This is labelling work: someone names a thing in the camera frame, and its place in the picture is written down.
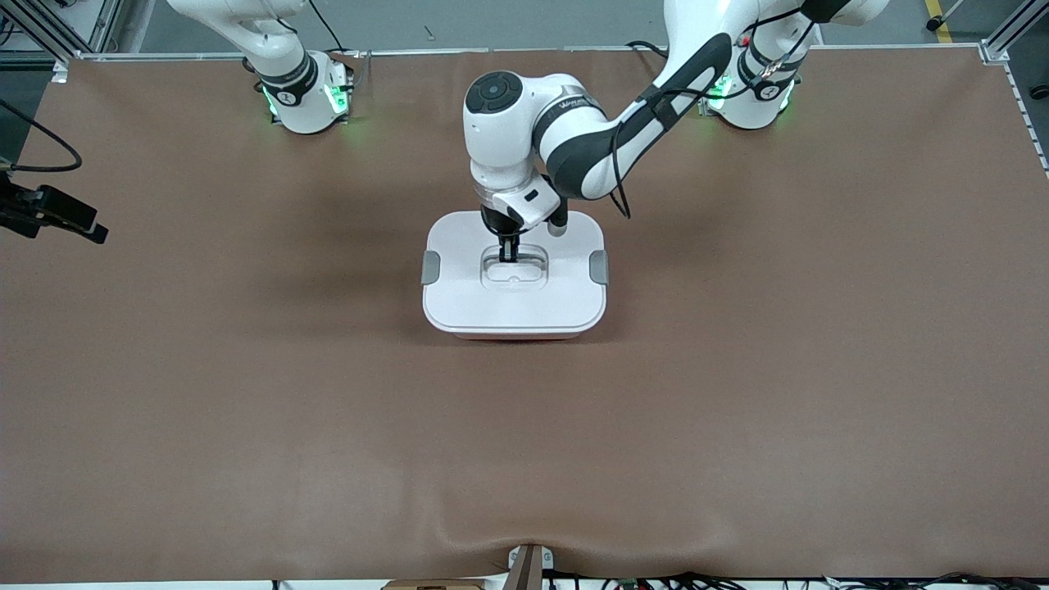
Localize brown table mat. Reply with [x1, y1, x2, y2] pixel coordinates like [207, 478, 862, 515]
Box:
[0, 45, 1049, 584]

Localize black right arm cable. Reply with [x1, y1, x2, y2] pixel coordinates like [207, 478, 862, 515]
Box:
[0, 98, 84, 174]

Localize pink plastic storage box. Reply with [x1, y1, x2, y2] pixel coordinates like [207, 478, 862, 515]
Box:
[447, 328, 587, 342]

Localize metal clamp bracket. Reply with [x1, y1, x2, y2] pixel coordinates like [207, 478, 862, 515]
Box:
[506, 543, 556, 590]

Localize black caster with rod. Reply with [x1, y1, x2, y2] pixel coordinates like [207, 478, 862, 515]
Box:
[926, 0, 968, 32]

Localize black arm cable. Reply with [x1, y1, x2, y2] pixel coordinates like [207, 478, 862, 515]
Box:
[0, 98, 84, 174]
[610, 0, 820, 220]

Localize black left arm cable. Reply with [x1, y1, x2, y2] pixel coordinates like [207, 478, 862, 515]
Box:
[610, 0, 820, 220]

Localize white box lid grey latches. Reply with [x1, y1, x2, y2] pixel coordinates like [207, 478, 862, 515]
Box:
[421, 210, 610, 335]

